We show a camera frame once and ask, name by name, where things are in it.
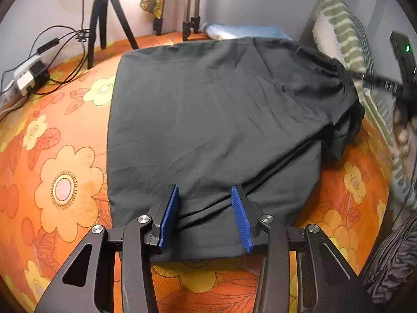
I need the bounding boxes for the white power strip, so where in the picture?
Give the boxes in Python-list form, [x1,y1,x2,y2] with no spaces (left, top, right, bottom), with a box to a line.
[12,55,43,97]

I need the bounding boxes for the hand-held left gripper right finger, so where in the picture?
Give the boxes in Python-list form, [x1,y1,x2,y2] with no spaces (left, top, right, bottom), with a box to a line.
[231,184,375,313]

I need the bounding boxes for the zebra striped cloth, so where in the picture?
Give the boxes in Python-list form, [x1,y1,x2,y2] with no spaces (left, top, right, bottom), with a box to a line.
[360,214,417,304]

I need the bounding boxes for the light blue folded cloth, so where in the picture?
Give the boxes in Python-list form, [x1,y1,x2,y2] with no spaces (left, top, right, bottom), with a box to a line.
[201,23,293,42]

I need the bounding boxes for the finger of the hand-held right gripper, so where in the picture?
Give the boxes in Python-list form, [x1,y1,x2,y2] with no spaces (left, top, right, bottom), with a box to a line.
[332,59,405,96]

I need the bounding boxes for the silver light stand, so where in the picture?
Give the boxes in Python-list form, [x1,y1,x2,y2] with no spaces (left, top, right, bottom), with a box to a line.
[152,0,203,42]

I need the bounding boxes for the black tripod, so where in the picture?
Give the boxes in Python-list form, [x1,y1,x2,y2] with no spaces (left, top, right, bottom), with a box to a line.
[87,0,140,70]

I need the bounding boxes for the orange floral blanket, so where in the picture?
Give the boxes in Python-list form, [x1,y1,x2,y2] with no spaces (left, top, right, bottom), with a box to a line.
[0,31,391,313]

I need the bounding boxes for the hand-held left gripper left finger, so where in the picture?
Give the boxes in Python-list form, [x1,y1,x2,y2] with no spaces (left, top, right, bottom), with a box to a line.
[34,184,181,313]

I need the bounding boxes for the dark green pants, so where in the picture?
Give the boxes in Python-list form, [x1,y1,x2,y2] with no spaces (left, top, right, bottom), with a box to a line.
[106,37,366,263]

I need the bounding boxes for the black power adapter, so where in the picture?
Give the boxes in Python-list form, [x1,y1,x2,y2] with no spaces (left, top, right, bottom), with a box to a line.
[31,61,50,88]

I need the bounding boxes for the black cable with inline switch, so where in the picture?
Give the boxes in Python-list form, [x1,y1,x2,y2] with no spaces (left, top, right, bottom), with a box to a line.
[29,25,90,60]

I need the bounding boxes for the green striped pillow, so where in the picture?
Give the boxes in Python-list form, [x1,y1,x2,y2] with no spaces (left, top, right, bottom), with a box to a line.
[312,0,417,210]

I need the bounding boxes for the thick white cable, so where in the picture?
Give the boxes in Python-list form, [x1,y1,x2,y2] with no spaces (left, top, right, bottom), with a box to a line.
[0,98,30,118]

